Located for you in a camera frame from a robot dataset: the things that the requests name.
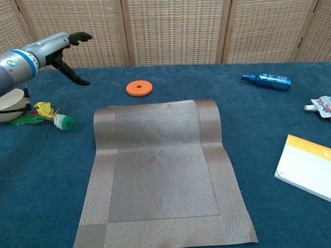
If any blue spray bottle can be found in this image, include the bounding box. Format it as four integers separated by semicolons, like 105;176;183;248
240;73;293;91

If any feather shuttlecock with green base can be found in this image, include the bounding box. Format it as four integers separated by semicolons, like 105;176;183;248
9;101;75;132

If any blue carpet table cover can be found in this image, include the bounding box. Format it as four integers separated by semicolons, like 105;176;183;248
0;61;331;248

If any woven folding screen wooden frame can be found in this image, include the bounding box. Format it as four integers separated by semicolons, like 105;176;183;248
0;0;331;74

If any orange disc with hole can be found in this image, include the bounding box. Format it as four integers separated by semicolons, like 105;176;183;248
126;80;154;98

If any beige round bowl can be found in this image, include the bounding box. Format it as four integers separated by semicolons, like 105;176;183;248
0;88;28;122

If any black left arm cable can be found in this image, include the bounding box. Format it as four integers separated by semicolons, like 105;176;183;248
0;88;34;115

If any white squeeze pouch with spout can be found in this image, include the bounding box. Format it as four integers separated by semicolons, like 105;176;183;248
304;96;331;122

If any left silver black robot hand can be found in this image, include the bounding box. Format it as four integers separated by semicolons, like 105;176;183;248
33;31;93;86

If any grey-brown woven placemat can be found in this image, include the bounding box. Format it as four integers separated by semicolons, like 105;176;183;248
72;99;259;248

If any yellow and white booklet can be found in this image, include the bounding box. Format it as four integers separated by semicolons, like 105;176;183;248
274;134;331;203

